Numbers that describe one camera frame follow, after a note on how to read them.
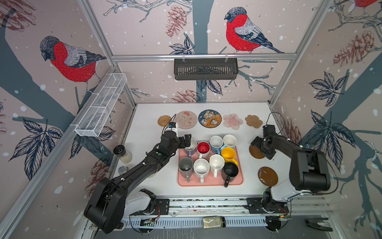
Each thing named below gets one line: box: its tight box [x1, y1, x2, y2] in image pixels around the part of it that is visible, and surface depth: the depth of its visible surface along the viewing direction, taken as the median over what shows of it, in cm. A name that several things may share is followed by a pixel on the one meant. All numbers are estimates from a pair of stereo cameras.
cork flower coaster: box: [245, 114, 264, 129], surface depth 112 cm
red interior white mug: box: [196, 140, 211, 159], surface depth 90 cm
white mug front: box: [192, 158, 211, 185], surface depth 81 cm
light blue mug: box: [209, 135, 224, 155], surface depth 90 cm
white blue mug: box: [222, 134, 238, 148], surface depth 90 cm
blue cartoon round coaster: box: [198, 109, 223, 128], surface depth 113 cm
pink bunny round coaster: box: [174, 110, 198, 130], surface depth 113 cm
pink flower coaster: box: [222, 113, 244, 130], surface depth 113 cm
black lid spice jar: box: [112, 144, 133, 164], surface depth 85 cm
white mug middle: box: [208, 153, 226, 179], surface depth 82 cm
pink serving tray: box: [178, 146, 244, 188], surface depth 83 cm
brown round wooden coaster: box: [248, 144, 266, 160], surface depth 93 cm
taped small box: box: [202, 216, 226, 230], surface depth 67 cm
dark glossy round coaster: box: [257, 166, 279, 187], surface depth 85 cm
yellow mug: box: [221, 146, 239, 166], surface depth 87 cm
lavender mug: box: [184, 137, 198, 159], surface depth 87 cm
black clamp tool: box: [304, 217, 333, 232], surface depth 69 cm
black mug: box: [221, 162, 239, 188], surface depth 79 cm
